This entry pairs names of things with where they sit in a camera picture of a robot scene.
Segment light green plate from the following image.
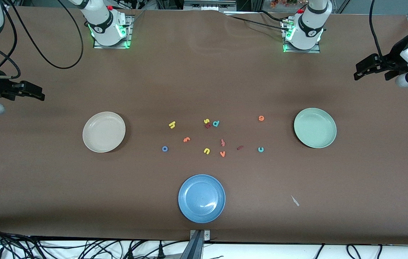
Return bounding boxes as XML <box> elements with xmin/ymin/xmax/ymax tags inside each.
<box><xmin>294</xmin><ymin>108</ymin><xmax>337</xmax><ymax>149</ymax></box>

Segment beige brown plate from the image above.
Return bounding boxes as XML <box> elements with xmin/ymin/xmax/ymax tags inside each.
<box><xmin>82</xmin><ymin>112</ymin><xmax>126</xmax><ymax>153</ymax></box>

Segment orange artificial flowers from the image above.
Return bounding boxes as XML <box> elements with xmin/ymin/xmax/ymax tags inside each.
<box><xmin>270</xmin><ymin>0</ymin><xmax>298</xmax><ymax>8</ymax></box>

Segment grey metal device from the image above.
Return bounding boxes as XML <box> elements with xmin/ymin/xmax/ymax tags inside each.
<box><xmin>183</xmin><ymin>0</ymin><xmax>237</xmax><ymax>11</ymax></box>

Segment blue plate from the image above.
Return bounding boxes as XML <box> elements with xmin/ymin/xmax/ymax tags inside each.
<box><xmin>178</xmin><ymin>174</ymin><xmax>226</xmax><ymax>223</ymax></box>

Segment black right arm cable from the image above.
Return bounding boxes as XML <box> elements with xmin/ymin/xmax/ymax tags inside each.
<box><xmin>0</xmin><ymin>0</ymin><xmax>84</xmax><ymax>79</ymax></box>

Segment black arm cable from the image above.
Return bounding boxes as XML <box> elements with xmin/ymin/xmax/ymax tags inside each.
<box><xmin>0</xmin><ymin>0</ymin><xmax>84</xmax><ymax>79</ymax></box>
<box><xmin>368</xmin><ymin>0</ymin><xmax>384</xmax><ymax>60</ymax></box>

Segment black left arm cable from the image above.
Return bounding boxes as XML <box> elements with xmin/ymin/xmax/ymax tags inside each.
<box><xmin>368</xmin><ymin>0</ymin><xmax>384</xmax><ymax>60</ymax></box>

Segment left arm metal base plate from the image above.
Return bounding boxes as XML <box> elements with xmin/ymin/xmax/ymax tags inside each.
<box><xmin>283</xmin><ymin>20</ymin><xmax>321</xmax><ymax>54</ymax></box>

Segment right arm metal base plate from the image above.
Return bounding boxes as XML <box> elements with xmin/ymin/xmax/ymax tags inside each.
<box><xmin>93</xmin><ymin>15</ymin><xmax>134</xmax><ymax>49</ymax></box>

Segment black cable on table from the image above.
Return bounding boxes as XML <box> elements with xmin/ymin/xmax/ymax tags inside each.
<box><xmin>224</xmin><ymin>14</ymin><xmax>290</xmax><ymax>31</ymax></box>

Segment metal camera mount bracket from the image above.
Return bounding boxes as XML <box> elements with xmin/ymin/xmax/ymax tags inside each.
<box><xmin>184</xmin><ymin>229</ymin><xmax>211</xmax><ymax>259</ymax></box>

